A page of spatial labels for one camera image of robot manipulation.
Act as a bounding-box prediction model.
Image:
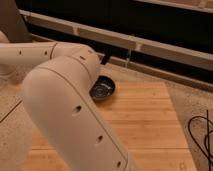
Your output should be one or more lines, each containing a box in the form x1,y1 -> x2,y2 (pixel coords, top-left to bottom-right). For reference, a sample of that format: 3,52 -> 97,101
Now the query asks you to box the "dark ceramic bowl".
90,75 -> 116,101

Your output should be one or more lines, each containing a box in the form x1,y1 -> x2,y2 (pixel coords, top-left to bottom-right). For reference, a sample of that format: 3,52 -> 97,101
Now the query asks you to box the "black stand leg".
101,49 -> 112,65

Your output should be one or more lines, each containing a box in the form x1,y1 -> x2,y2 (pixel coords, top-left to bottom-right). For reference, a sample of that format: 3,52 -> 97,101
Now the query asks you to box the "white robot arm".
0,31 -> 140,171

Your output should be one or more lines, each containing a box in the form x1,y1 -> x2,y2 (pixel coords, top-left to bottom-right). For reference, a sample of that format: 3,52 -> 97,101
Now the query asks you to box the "black cable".
187,109 -> 213,171

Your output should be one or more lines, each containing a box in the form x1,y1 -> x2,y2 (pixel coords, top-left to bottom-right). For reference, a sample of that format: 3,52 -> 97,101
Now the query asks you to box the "wooden cutting board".
23,82 -> 197,171

